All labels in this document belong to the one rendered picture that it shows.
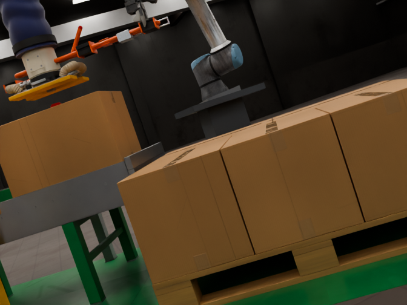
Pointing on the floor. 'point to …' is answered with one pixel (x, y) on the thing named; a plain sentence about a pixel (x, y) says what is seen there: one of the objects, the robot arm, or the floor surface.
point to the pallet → (316, 269)
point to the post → (99, 225)
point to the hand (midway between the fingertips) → (148, 26)
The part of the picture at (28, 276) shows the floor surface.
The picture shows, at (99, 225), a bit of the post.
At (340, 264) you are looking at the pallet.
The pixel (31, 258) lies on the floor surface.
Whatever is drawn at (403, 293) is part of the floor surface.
